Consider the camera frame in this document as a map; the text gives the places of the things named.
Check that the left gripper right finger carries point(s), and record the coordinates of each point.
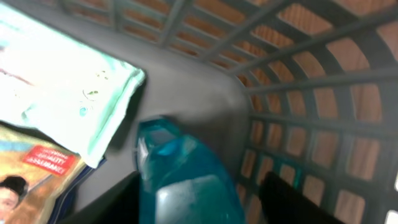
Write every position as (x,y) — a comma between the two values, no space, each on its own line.
(282,204)

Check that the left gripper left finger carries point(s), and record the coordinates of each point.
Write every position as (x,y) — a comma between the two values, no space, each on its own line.
(119,205)

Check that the blue mouthwash bottle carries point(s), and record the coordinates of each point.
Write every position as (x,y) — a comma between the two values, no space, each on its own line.
(182,181)

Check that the yellow snack bag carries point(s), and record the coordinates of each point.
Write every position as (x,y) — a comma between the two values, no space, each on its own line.
(38,179)

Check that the light green wipes packet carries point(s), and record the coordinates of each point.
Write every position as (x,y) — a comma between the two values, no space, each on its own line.
(74,94)

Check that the grey plastic basket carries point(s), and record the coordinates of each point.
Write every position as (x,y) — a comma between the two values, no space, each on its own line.
(307,88)

